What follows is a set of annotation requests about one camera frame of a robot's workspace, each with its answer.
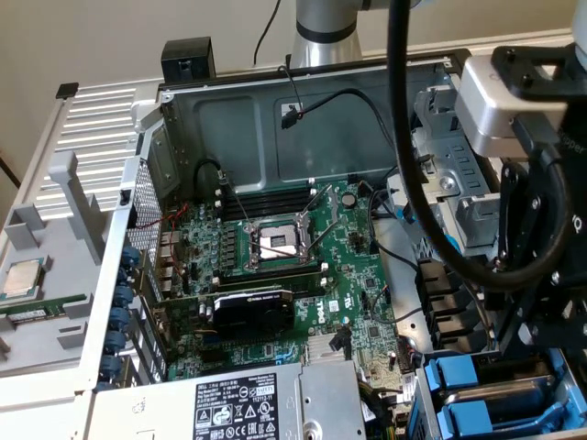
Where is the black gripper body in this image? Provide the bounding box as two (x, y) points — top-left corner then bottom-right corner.
(526, 90), (587, 295)

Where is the blue SATA wire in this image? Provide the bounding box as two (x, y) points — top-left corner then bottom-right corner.
(400, 203), (460, 253)

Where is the blue plastic disk carrier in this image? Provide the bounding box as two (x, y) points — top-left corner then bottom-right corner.
(435, 389), (577, 436)

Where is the hard drive in blue caddy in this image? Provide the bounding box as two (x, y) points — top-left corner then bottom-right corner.
(415, 343), (587, 440)

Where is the green motherboard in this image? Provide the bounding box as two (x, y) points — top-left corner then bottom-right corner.
(155, 178), (414, 404)

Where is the silver finned heatsink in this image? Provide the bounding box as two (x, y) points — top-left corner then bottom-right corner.
(305, 336), (340, 363)

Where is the metal socket cover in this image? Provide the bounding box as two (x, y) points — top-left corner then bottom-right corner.
(297, 182), (340, 229)

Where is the CPU socket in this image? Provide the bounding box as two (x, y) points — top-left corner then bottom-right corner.
(242, 214), (322, 271)

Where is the black graphics card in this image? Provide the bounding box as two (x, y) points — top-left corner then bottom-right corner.
(150, 286), (297, 343)

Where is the metal locking lever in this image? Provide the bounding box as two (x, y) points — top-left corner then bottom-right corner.
(218, 171), (252, 228)

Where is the grey power supply unit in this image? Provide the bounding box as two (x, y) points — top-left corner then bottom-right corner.
(89, 359), (368, 440)

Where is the open black PC case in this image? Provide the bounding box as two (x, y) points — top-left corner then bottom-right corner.
(75, 47), (587, 440)

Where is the black box behind case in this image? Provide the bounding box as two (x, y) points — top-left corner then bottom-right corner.
(161, 37), (216, 86)

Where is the grey parts rack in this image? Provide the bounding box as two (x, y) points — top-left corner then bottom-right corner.
(0, 150), (116, 380)

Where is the green RAM stick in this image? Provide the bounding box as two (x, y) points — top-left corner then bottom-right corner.
(0, 294), (89, 325)

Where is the silver CPU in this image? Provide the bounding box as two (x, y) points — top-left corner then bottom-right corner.
(1, 258), (48, 303)

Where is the black plastic cable holder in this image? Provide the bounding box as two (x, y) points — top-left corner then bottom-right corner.
(415, 258), (501, 354)

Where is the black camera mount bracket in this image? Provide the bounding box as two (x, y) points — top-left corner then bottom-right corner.
(489, 42), (587, 105)

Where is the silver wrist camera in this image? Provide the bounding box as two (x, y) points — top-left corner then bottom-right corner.
(452, 56), (570, 160)

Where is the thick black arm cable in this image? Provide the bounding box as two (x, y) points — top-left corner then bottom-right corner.
(386, 0), (575, 293)

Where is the black wire with connector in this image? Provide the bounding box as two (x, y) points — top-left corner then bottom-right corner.
(279, 89), (435, 184)

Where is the thin red black wire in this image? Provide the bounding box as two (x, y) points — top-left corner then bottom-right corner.
(277, 63), (306, 120)

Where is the thin black wall cable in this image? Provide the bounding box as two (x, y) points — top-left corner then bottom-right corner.
(253, 0), (282, 65)

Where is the black looped wire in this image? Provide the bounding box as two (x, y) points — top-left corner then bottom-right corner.
(194, 158), (230, 193)

